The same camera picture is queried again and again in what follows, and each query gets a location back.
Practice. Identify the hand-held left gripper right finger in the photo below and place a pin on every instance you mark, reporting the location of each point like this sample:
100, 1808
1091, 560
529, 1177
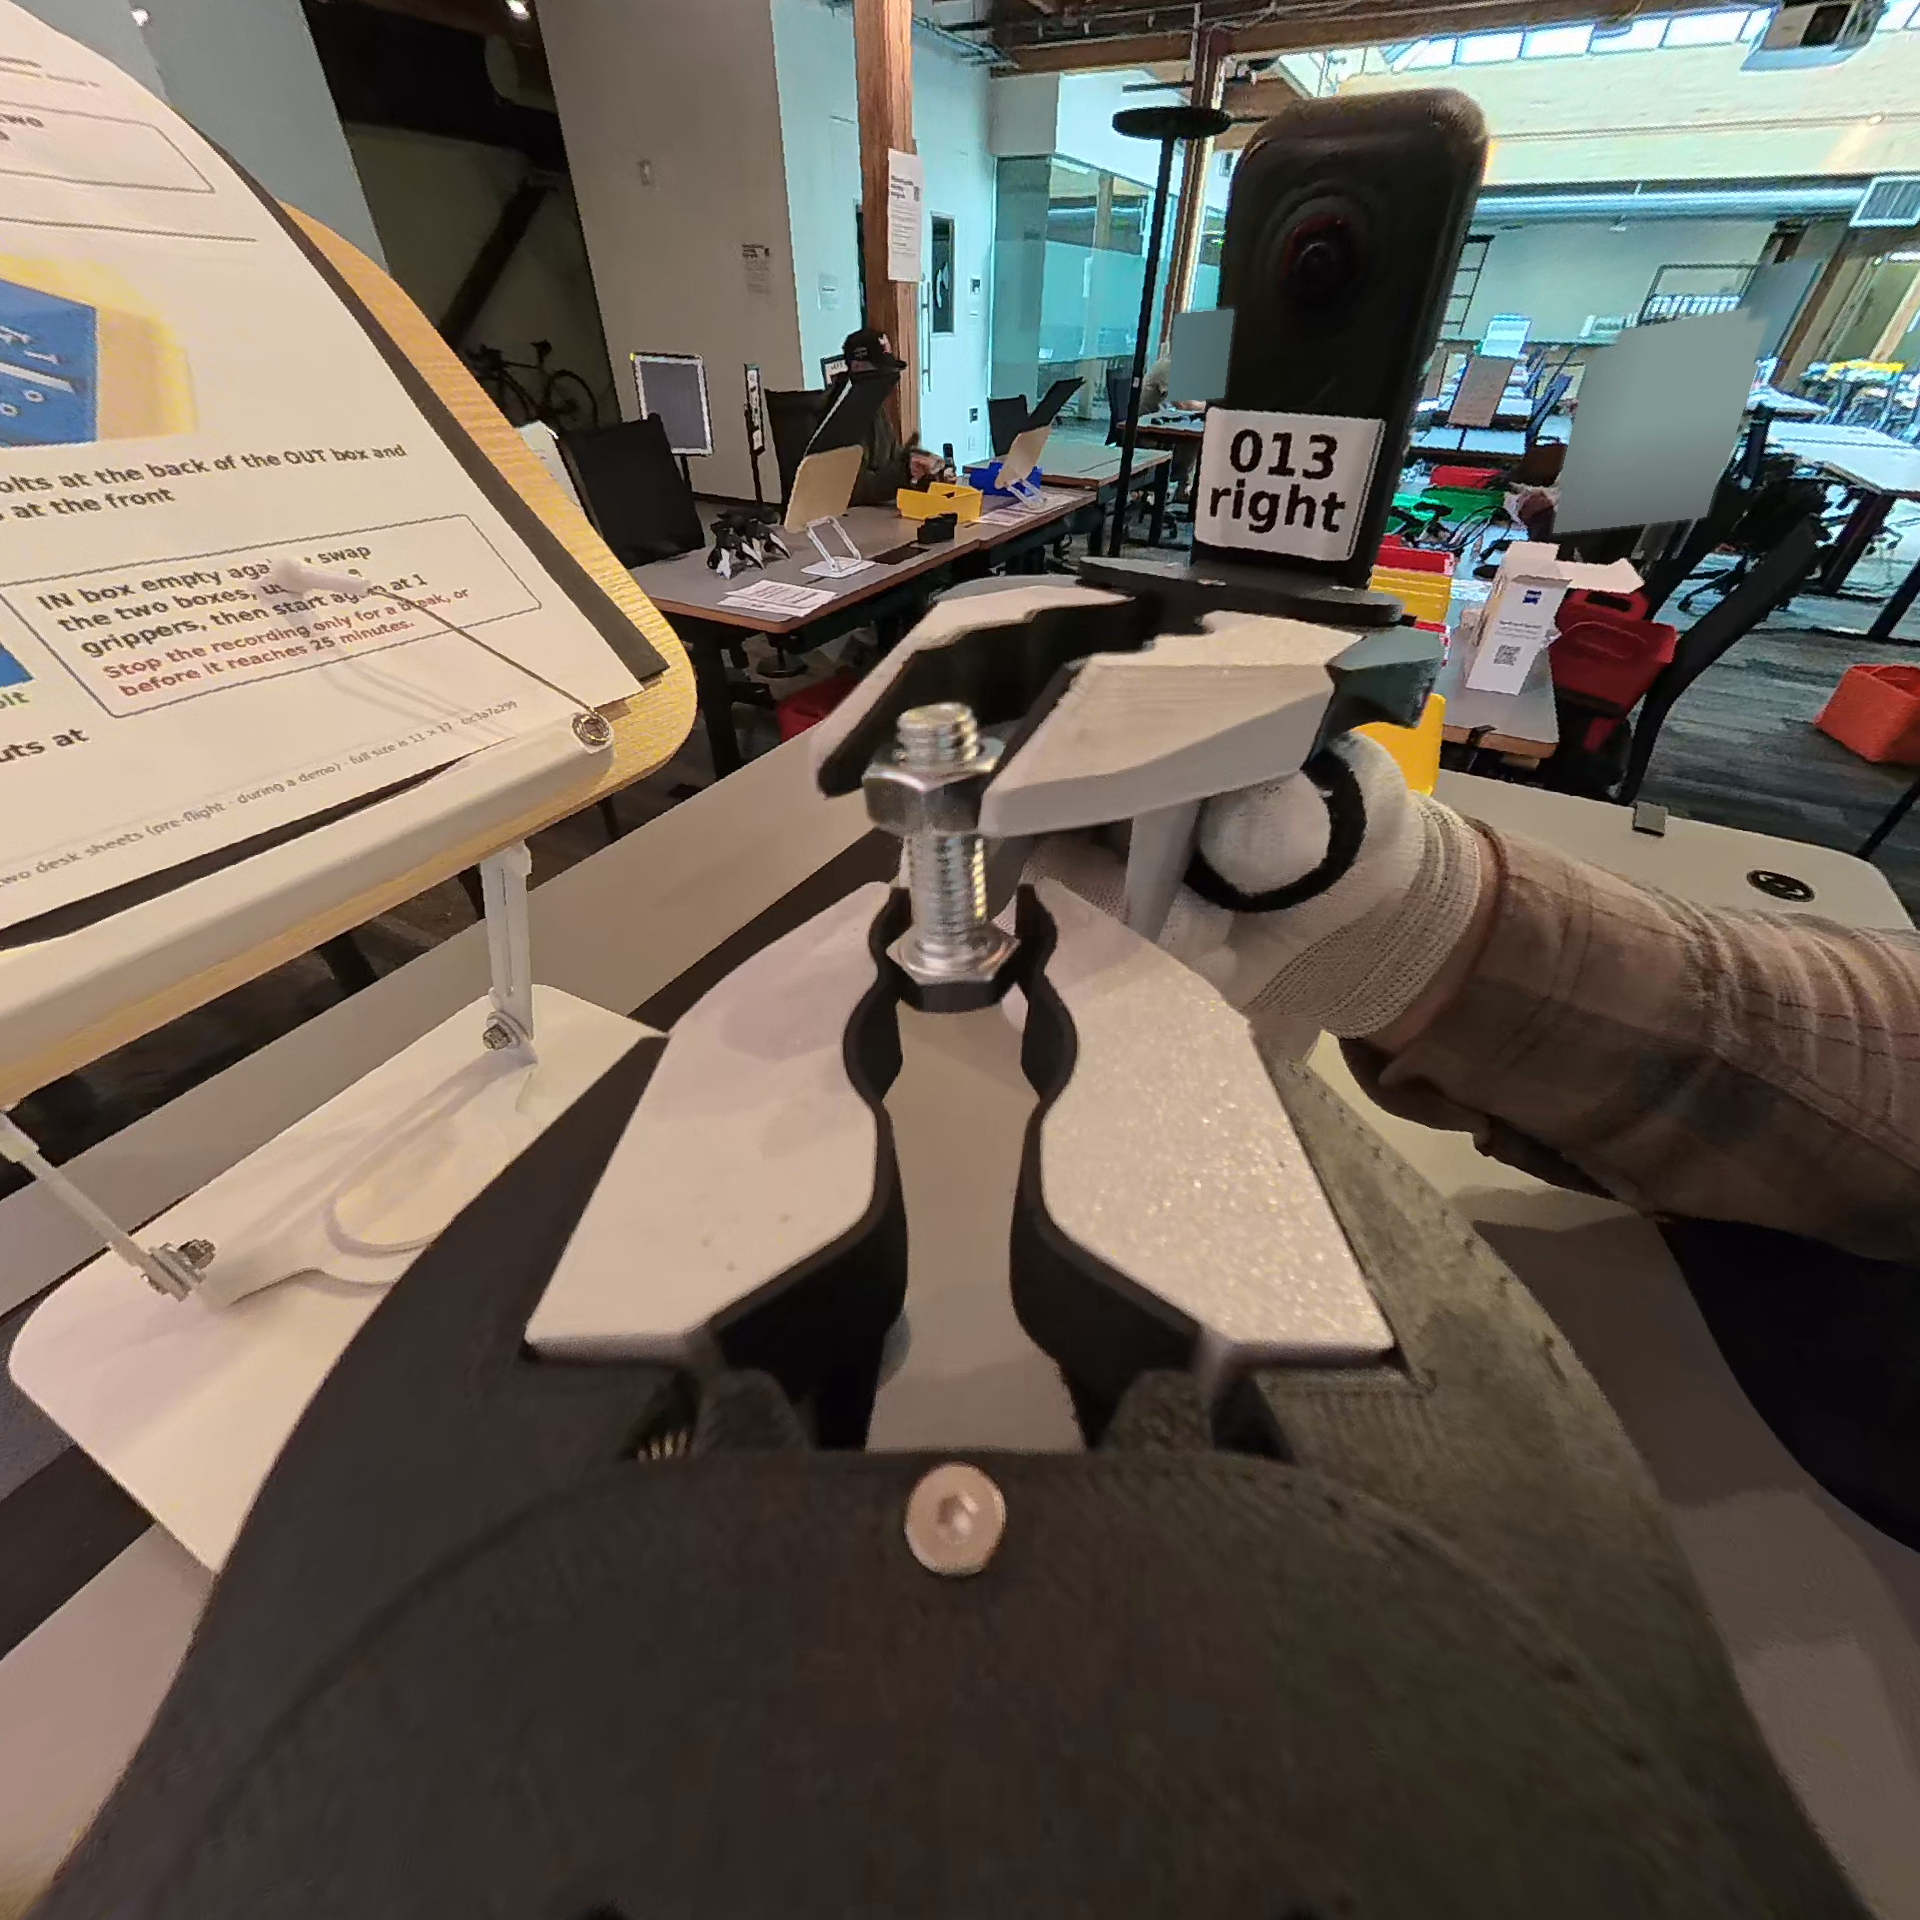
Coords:
1201, 1171

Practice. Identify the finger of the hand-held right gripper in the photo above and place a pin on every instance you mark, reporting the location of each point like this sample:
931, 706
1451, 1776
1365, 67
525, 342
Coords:
975, 665
1187, 706

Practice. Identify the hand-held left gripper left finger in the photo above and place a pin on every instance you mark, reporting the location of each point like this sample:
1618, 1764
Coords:
721, 1171

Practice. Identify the silver hex bolt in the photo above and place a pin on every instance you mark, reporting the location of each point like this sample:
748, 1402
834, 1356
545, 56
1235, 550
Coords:
937, 799

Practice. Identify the yellow plastic bin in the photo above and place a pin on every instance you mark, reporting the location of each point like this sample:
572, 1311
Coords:
1406, 752

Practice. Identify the silver hex nut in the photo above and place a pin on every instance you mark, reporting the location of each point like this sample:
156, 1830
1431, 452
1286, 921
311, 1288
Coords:
955, 959

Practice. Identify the person's right forearm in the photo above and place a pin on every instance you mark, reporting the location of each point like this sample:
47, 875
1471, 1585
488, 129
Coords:
1712, 1021

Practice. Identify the person's right hand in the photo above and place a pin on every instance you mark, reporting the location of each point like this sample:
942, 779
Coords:
1365, 917

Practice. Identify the background office desk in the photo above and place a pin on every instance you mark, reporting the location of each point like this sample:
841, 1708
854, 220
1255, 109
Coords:
871, 556

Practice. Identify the white carton box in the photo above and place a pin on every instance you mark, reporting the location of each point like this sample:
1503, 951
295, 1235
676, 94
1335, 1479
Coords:
1512, 646

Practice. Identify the wooden document stand white base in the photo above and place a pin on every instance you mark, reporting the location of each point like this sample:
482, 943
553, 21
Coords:
180, 1410

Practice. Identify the black backing board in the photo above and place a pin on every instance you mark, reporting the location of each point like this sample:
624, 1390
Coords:
450, 392

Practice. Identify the red bin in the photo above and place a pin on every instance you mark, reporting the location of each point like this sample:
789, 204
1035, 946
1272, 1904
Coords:
1877, 713

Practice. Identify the printed instruction sheet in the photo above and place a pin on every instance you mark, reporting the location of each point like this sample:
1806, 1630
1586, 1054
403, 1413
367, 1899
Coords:
180, 449

